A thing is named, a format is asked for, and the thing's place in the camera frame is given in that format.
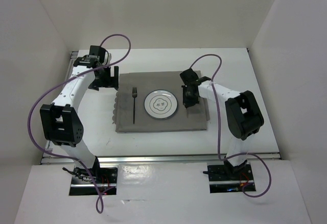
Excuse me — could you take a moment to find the grey cloth placemat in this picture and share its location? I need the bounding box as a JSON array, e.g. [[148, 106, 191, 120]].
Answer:
[[113, 71, 209, 133]]

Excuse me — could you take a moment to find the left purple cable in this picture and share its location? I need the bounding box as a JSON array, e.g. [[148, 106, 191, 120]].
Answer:
[[27, 34, 132, 214]]

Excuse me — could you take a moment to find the purple cable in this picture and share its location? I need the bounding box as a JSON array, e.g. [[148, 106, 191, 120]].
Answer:
[[190, 54, 272, 198], [27, 34, 132, 214]]

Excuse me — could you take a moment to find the white patterned plate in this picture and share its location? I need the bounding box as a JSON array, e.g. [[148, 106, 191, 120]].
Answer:
[[144, 90, 178, 119]]

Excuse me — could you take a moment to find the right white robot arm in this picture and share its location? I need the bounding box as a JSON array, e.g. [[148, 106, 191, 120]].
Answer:
[[180, 68, 264, 179]]

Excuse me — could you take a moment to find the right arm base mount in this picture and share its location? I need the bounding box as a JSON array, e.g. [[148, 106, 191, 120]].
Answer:
[[202, 164, 256, 193]]

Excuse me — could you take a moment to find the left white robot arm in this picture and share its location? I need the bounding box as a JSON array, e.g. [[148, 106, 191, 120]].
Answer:
[[40, 45, 119, 183]]

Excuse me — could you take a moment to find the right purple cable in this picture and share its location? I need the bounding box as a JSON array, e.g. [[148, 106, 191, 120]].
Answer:
[[190, 54, 272, 198]]

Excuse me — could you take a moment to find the dark metal fork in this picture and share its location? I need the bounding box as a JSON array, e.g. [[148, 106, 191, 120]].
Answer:
[[132, 87, 138, 124]]

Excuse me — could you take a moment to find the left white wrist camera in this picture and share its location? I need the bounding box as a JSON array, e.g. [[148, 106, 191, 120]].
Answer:
[[104, 51, 112, 65]]

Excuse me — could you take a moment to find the aluminium front rail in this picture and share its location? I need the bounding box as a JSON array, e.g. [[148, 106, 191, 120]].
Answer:
[[40, 153, 282, 167]]

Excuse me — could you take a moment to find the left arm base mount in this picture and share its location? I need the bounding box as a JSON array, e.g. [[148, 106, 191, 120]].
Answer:
[[62, 165, 120, 196]]

